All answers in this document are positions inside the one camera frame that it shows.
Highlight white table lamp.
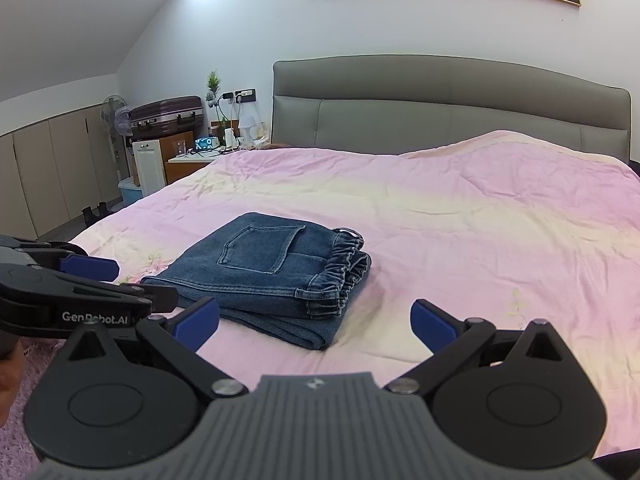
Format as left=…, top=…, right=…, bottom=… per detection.
left=239, top=115, right=259, bottom=147

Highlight black shoes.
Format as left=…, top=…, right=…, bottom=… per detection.
left=81, top=202, right=111, bottom=229

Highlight standing fan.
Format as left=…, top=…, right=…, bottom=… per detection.
left=99, top=94, right=132, bottom=207

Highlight blue denim pants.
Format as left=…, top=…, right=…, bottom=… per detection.
left=140, top=212, right=373, bottom=351

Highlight blue plastic bin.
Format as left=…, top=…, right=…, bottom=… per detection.
left=118, top=177, right=144, bottom=207

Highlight white air purifier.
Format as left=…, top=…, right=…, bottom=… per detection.
left=132, top=139, right=167, bottom=196

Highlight dark purple suitcase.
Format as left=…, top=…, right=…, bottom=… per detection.
left=129, top=95, right=206, bottom=142

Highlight purple shaggy rug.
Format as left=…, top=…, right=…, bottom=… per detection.
left=0, top=339, right=67, bottom=480

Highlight small potted plant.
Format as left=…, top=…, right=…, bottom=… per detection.
left=204, top=70, right=222, bottom=109

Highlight wooden nightstand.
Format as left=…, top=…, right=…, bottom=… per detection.
left=161, top=130, right=237, bottom=186

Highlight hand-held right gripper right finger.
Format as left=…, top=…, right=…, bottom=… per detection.
left=384, top=298, right=577, bottom=397

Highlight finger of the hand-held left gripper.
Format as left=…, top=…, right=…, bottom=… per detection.
left=17, top=241, right=120, bottom=284
left=60, top=280, right=179, bottom=314

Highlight pink bed sheet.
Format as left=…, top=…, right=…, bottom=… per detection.
left=67, top=130, right=640, bottom=461

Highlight beige built-in cabinets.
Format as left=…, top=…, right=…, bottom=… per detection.
left=0, top=102, right=121, bottom=242

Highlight grey padded headboard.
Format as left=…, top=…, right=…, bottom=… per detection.
left=272, top=54, right=632, bottom=164

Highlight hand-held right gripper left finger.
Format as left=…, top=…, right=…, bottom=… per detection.
left=64, top=297, right=249, bottom=399

